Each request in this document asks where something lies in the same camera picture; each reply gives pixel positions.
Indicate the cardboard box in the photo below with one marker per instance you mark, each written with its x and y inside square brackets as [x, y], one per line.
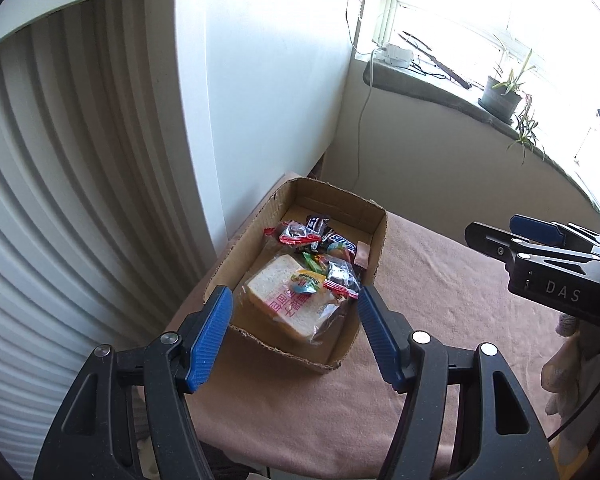
[330, 210]

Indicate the chocolate bar blue white label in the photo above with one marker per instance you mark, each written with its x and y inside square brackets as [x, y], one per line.
[319, 223]

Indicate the white ribbed panel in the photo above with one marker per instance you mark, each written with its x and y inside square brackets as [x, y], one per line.
[55, 185]

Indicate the brown chocolate bar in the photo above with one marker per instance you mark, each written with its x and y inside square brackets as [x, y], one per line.
[342, 244]

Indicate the red-trimmed clear candy packet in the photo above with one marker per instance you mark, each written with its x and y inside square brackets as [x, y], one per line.
[340, 277]
[295, 234]

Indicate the person's right hand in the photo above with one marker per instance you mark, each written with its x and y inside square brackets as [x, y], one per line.
[565, 370]

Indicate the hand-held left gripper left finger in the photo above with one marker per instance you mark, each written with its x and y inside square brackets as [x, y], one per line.
[210, 340]

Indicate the bagged bread slice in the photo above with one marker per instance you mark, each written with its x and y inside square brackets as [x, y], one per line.
[280, 295]

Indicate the small green candy packet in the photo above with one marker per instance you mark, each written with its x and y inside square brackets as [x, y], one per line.
[310, 260]

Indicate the small pink packet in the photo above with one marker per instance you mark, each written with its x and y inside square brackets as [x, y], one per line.
[362, 255]

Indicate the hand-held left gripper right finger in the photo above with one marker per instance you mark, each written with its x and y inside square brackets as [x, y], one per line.
[380, 335]

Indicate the pink table cloth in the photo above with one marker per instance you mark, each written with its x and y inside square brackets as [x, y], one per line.
[455, 310]

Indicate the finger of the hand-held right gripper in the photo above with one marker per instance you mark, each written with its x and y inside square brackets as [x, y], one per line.
[535, 227]
[490, 240]

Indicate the potted spider plant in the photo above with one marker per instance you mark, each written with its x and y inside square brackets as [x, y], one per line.
[500, 95]

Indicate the white window frame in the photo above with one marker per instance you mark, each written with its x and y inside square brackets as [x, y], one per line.
[387, 5]

